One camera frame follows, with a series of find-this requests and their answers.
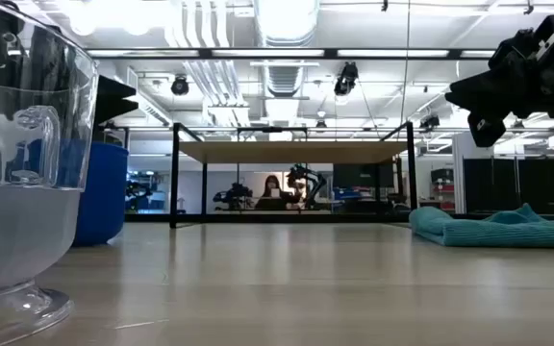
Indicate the dark monitor screen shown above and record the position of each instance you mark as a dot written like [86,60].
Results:
[363,175]

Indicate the person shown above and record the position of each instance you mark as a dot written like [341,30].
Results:
[272,185]

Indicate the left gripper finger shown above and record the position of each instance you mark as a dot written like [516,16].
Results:
[113,109]
[113,89]

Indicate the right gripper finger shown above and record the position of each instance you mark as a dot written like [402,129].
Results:
[486,77]
[488,103]

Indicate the black room partition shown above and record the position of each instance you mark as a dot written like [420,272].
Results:
[522,185]

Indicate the black ceiling spotlight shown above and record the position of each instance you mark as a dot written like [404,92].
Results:
[179,86]
[429,122]

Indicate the teal folded cloth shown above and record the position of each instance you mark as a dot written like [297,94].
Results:
[498,233]

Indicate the dark blue plastic mug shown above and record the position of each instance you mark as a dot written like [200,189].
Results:
[106,192]

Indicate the wooden shelf with black legs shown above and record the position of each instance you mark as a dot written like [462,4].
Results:
[286,152]

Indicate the black overhead camera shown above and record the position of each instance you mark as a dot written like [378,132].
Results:
[345,79]

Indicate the black background robot arm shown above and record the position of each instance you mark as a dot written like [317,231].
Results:
[137,192]
[236,194]
[313,185]

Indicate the silver ceiling ventilation duct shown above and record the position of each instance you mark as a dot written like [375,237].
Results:
[284,19]

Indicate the clear glass mug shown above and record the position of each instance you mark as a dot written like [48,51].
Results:
[22,230]

